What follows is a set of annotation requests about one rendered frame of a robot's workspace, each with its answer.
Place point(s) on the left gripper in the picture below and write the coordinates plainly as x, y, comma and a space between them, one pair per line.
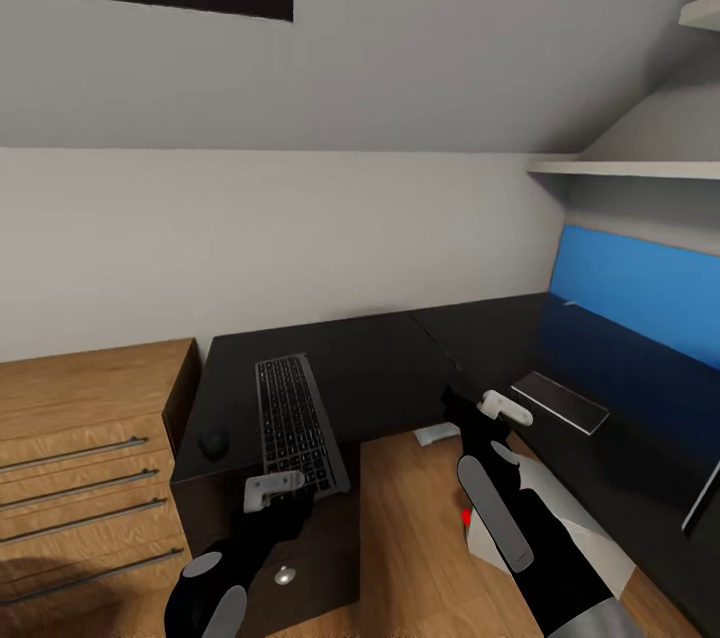
283, 520

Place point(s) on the monitor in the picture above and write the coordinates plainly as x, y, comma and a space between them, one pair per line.
702, 526

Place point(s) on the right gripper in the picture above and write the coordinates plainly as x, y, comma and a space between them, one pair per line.
463, 413

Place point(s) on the mouse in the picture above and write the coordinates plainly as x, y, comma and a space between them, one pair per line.
212, 440

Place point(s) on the keyboard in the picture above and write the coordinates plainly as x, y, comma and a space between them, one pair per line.
295, 431

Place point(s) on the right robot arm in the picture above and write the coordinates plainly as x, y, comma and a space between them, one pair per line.
565, 594

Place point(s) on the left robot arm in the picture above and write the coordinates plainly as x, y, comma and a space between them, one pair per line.
210, 600

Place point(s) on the notebook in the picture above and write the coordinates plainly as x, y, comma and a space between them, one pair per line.
570, 407

